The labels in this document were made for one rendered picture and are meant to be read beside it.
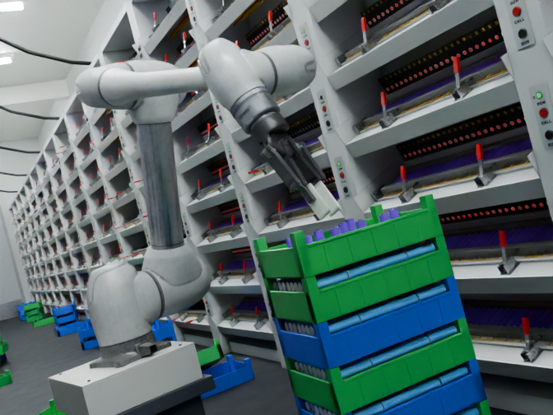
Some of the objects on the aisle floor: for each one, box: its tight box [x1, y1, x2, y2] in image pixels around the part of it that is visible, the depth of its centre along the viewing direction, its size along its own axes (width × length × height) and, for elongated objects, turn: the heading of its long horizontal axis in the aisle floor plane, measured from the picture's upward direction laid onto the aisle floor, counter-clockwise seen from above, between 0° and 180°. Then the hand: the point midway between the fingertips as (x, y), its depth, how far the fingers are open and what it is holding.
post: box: [287, 0, 408, 223], centre depth 184 cm, size 20×9×178 cm, turn 28°
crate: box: [201, 354, 255, 399], centre depth 242 cm, size 30×20×8 cm
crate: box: [197, 338, 225, 371], centre depth 259 cm, size 30×20×8 cm
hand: (321, 200), depth 124 cm, fingers open, 3 cm apart
